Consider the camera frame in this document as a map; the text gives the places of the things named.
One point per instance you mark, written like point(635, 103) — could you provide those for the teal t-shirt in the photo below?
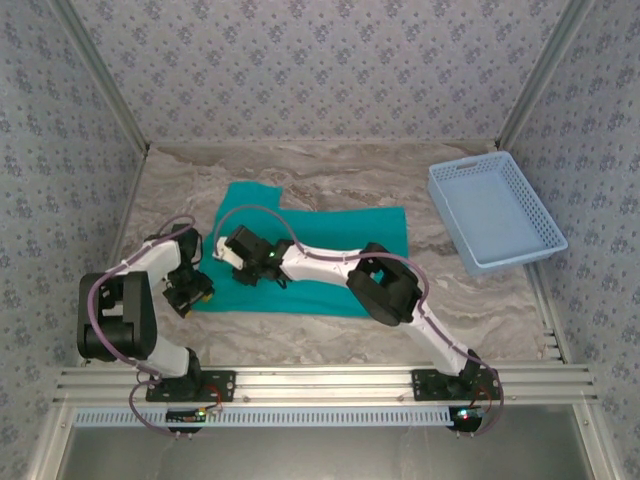
point(350, 230)

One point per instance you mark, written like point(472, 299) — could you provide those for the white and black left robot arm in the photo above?
point(162, 260)

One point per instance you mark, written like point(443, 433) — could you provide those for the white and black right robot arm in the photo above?
point(320, 260)

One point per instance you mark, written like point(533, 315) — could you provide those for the small circuit board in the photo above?
point(467, 417)
point(185, 416)

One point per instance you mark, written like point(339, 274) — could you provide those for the blue perforated plastic basket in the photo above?
point(490, 215)

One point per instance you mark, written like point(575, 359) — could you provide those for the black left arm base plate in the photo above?
point(225, 385)

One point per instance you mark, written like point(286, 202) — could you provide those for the aluminium mounting rail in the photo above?
point(325, 382)

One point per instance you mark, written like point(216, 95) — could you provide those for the aluminium frame post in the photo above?
point(45, 445)
point(100, 75)
point(595, 445)
point(545, 75)

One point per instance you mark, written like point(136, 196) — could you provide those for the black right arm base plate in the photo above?
point(425, 385)

